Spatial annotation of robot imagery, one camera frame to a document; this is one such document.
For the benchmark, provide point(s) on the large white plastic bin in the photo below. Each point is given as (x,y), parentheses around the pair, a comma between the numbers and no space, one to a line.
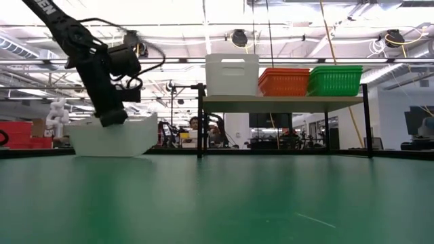
(232,83)

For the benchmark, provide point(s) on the orange slanted pole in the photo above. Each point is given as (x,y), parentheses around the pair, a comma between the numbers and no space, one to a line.
(327,34)

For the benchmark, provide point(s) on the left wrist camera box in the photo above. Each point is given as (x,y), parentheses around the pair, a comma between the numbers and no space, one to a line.
(123,61)

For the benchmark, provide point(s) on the brown cardboard box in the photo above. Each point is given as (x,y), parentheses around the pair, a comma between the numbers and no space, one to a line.
(38,127)

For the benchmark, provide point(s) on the person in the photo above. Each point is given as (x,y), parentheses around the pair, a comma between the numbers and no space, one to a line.
(194,122)

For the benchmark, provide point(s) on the small white plastic bin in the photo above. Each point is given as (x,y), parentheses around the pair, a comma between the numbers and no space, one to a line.
(112,140)

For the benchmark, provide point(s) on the black-framed wooden shelf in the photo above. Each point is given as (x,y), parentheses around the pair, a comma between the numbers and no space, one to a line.
(281,103)

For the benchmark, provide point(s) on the red storage crates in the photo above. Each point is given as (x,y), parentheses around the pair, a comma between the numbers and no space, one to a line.
(15,133)

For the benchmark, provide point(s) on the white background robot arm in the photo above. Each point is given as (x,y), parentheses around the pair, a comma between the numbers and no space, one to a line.
(57,117)

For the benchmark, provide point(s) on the black table edge rail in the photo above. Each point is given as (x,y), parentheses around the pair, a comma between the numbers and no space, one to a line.
(271,152)

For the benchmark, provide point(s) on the white room pillar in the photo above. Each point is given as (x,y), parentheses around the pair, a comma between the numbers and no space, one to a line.
(237,130)

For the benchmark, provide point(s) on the long ceiling light bar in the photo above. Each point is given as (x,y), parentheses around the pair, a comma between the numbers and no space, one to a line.
(291,60)

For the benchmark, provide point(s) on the black computer monitor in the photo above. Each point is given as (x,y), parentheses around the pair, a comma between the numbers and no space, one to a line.
(412,120)

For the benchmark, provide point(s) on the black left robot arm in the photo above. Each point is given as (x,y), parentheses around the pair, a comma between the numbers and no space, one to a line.
(64,30)

